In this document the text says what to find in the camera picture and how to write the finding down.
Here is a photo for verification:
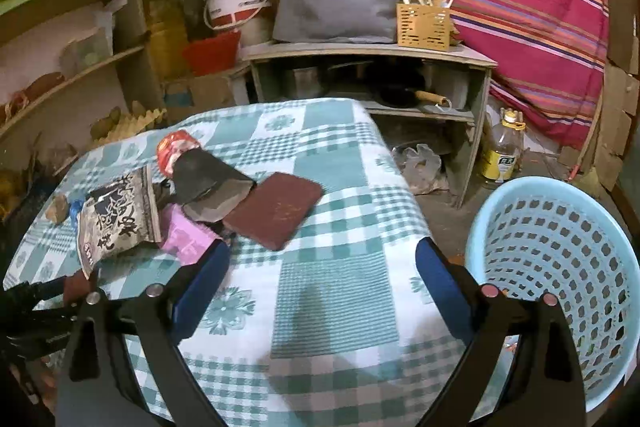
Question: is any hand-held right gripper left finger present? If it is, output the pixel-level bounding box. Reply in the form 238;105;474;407
55;238;232;427

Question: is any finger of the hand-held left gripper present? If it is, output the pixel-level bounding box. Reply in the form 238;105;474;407
0;309;77;360
4;279;68;309

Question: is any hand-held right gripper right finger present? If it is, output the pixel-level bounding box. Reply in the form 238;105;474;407
414;237;587;427

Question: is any pink packet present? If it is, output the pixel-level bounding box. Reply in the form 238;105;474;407
160;204;222;266

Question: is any black pouch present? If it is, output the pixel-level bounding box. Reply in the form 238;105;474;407
171;148;257;224

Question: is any black and white snack bag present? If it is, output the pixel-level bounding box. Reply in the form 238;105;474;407
76;166;164;281

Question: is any maroon booklet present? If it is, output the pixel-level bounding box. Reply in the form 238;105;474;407
222;172;325;252

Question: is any light blue plastic basket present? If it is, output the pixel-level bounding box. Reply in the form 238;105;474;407
465;177;640;414

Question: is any red snack packet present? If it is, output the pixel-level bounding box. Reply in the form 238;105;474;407
156;129;202;178

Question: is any brown stone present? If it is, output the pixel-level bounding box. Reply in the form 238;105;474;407
47;196;69;224

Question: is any green checked tablecloth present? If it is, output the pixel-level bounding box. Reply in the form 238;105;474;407
2;98;496;427

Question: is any clear plastic bag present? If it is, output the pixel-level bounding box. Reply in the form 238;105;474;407
392;143;447;196

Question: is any oil bottle with yellow cap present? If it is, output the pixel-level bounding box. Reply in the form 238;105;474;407
480;108;527;186

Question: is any yellow egg carton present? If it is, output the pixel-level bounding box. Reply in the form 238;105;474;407
92;104;167;144

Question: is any cardboard box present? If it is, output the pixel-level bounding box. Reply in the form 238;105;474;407
162;66;252;124

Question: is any small steel pot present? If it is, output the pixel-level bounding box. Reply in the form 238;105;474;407
281;67;327;100

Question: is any red plastic basket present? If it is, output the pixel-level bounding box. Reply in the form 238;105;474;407
181;31;242;78

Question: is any low wooden cabinet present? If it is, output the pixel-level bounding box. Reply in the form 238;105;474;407
240;39;500;208

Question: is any yellow chopstick holder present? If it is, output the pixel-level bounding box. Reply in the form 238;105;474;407
396;3;454;52

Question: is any yellow oil jug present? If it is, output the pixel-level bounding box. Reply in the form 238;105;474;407
142;0;192;80

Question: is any white plastic bucket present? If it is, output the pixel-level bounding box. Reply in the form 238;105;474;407
202;0;275;48

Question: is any black pan with wooden handle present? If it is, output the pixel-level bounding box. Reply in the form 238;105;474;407
379;82;454;110

